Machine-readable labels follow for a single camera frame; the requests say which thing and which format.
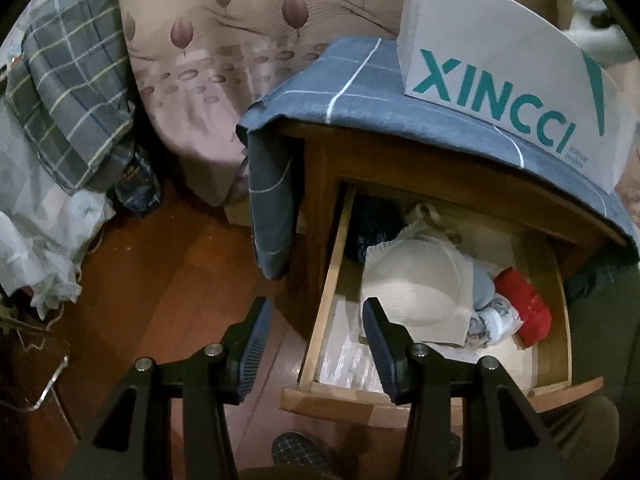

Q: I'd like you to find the wooden drawer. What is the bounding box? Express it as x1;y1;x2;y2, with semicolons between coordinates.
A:
279;182;605;428

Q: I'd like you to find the white floral underwear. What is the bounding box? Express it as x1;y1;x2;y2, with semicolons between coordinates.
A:
465;297;523;351

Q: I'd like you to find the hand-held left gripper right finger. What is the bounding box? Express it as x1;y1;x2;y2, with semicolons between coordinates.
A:
362;298;571;480

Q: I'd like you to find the person's leg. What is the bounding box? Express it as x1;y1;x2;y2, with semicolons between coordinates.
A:
540;395;621;480
240;465;326;480

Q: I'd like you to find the metal wire hanger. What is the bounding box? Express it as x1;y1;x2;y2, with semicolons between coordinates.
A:
22;355;70;411

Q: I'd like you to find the light blue underwear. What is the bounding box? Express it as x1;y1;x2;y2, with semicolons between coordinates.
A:
470;262;497;311

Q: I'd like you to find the grey plaid cloth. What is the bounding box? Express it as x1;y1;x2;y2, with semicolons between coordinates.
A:
5;0;136;196

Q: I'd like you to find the red underwear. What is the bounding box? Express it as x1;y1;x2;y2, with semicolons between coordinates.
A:
494;266;552;348

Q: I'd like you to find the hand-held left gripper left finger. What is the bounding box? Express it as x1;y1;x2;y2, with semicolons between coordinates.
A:
75;296;272;480

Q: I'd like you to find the person's right leg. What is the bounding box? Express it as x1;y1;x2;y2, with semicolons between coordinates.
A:
540;395;621;480

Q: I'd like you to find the blue plastic bag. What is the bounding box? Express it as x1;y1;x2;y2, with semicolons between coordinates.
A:
114;152;162;218

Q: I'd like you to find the person's left leg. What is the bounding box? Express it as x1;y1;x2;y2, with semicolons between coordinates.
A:
240;465;326;480

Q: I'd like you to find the white shoe box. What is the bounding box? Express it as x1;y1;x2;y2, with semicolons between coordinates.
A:
396;0;640;193

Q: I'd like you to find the white fabric bundle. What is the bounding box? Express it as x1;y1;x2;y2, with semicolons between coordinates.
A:
560;0;636;61

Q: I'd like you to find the white crumpled cloth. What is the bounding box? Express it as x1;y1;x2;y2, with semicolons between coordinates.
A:
0;120;118;318

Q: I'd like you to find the dark blue speckled underwear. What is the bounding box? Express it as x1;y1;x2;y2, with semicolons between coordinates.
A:
345;195;408;263

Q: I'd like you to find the blue checked cloth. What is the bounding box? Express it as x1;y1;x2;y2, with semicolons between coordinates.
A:
236;36;640;281

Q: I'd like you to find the pink leaf print bedspread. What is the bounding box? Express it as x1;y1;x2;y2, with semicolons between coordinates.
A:
107;0;566;208

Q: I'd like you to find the beige bra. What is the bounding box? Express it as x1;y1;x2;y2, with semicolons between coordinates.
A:
359;202;476;348

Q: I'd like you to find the wooden nightstand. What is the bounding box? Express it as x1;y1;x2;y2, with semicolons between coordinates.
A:
272;119;630;311

